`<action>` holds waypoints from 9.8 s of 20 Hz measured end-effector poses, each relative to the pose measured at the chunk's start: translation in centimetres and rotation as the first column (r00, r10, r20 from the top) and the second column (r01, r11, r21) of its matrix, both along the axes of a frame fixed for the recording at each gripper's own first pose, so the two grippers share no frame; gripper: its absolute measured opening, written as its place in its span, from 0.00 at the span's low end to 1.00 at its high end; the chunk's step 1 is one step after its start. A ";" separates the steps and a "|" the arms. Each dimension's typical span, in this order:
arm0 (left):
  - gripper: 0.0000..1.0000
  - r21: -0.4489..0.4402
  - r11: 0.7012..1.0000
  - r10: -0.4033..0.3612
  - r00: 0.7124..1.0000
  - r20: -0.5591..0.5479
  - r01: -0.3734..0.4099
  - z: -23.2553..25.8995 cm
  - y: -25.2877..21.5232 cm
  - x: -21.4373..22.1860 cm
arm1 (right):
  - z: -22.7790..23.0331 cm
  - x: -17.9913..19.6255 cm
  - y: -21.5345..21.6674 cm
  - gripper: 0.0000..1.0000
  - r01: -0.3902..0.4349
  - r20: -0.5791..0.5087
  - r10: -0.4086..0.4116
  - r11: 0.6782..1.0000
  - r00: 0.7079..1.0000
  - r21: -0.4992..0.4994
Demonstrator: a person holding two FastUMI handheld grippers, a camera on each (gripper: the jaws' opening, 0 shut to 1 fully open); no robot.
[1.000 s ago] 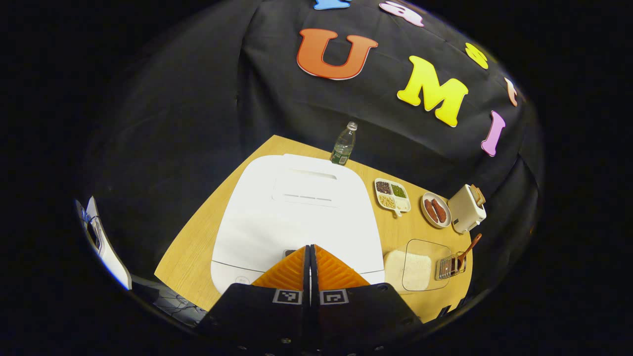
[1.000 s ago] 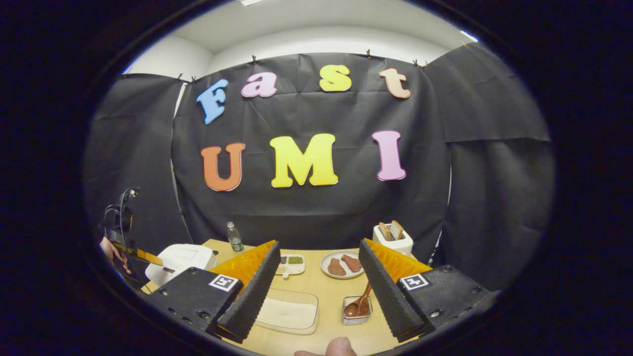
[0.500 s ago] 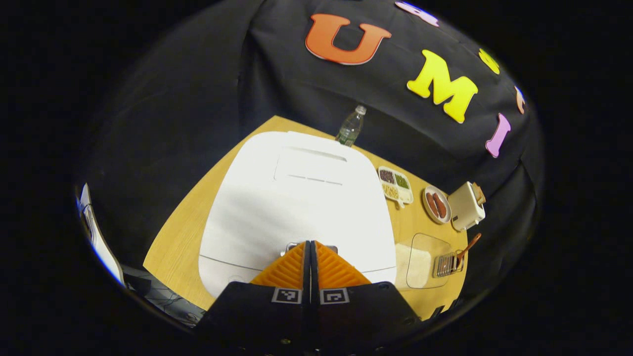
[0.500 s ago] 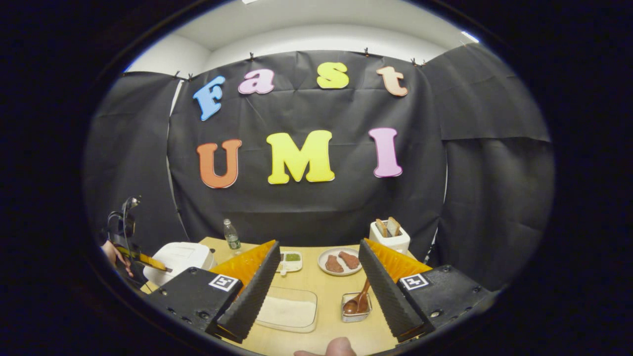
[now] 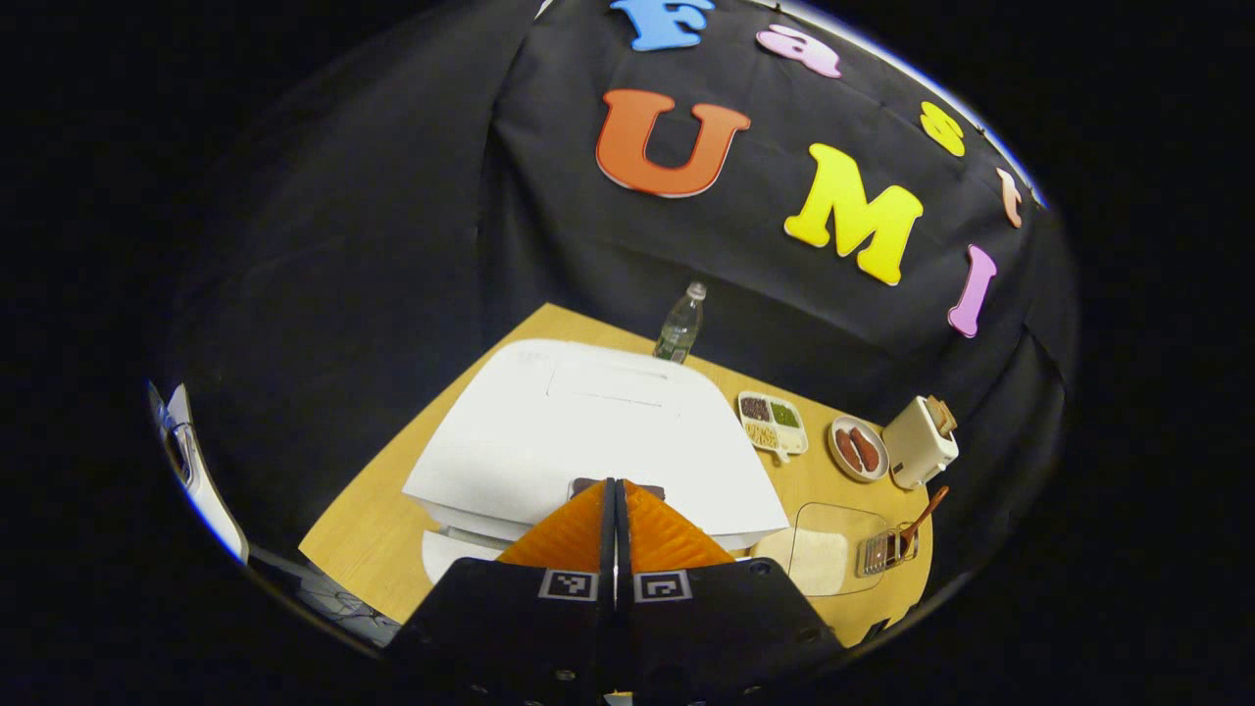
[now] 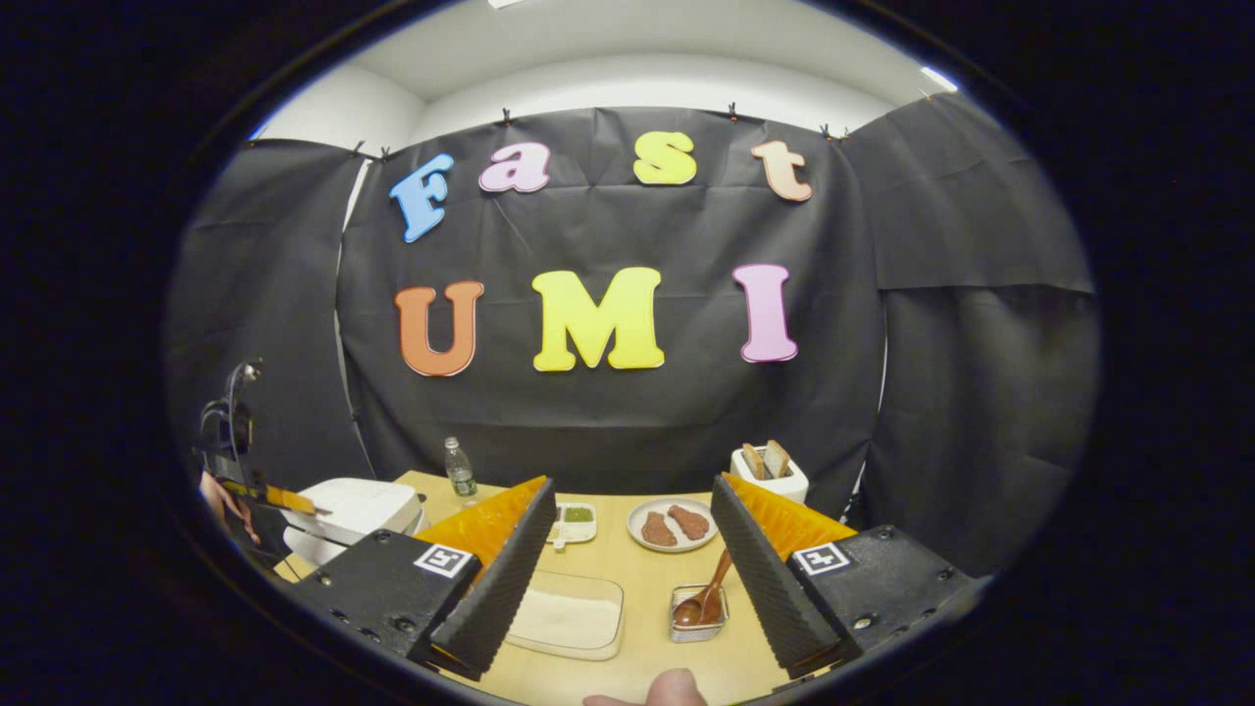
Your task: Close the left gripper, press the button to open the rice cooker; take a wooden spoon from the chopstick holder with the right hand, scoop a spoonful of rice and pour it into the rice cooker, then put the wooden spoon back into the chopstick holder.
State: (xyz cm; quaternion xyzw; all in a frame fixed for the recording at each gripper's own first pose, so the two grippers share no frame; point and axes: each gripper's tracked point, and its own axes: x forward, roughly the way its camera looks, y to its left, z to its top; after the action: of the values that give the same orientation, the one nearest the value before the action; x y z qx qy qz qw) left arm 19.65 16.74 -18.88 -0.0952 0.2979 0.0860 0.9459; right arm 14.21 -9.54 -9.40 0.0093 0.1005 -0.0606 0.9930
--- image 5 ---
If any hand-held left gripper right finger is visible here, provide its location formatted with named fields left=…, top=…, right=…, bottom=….
left=616, top=478, right=846, bottom=706

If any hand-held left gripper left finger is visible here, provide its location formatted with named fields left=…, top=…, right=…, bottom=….
left=387, top=478, right=619, bottom=706

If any metal wire chopstick holder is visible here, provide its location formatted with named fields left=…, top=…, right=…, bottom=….
left=858, top=525, right=920, bottom=578

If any clear container of rice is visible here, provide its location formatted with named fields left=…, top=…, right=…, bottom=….
left=753, top=502, right=891, bottom=598

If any white rice cooker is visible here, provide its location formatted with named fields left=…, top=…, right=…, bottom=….
left=402, top=338, right=790, bottom=586

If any brown wooden spoon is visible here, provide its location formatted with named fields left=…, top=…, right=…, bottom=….
left=887, top=485, right=950, bottom=565

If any white divided bean tray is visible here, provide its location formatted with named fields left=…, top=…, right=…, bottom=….
left=736, top=390, right=810, bottom=462

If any white round plate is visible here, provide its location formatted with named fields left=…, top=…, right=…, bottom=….
left=827, top=415, right=890, bottom=483

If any white toaster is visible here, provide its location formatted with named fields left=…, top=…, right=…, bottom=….
left=880, top=395, right=960, bottom=490

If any clear plastic water bottle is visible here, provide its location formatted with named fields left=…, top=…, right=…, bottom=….
left=653, top=281, right=708, bottom=364

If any black backdrop cloth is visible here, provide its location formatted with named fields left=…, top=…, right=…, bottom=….
left=162, top=0, right=1079, bottom=589

